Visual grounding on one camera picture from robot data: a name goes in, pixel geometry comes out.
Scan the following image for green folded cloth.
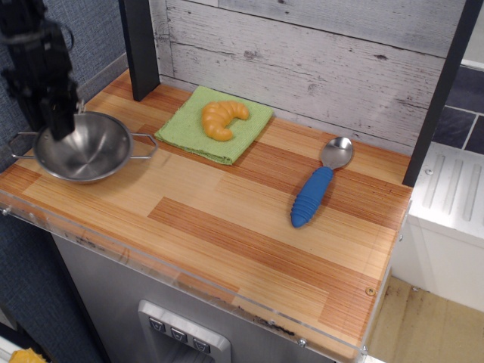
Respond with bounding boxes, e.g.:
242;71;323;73
155;85;273;165

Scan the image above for yellow object bottom left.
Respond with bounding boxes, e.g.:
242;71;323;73
8;349;46;363

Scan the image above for dark right vertical post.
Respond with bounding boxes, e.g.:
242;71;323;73
402;0;483;187

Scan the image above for silver dispenser button panel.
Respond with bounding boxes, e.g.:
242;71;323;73
138;299;232;362

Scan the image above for dark vertical post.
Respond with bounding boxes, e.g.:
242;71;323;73
119;0;160;101
402;0;483;187

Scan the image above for metal pot with wire handles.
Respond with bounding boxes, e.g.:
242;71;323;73
8;112;158;183

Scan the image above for white toy sink unit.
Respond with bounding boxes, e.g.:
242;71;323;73
391;143;483;310

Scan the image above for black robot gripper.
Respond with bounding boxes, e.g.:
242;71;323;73
1;1;79;140

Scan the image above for orange plastic croissant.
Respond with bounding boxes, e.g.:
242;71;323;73
201;101;250;141

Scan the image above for blue handled metal spoon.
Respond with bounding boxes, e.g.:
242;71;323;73
290;137;353;228

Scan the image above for clear acrylic edge guard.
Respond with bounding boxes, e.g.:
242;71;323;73
1;192;369;362

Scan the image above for dark left vertical post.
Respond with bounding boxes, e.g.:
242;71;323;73
119;0;160;101

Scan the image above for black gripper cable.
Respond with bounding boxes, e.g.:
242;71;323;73
60;25;75;52

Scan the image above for silver toy fridge cabinet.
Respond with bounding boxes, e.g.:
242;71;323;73
54;236;363;362

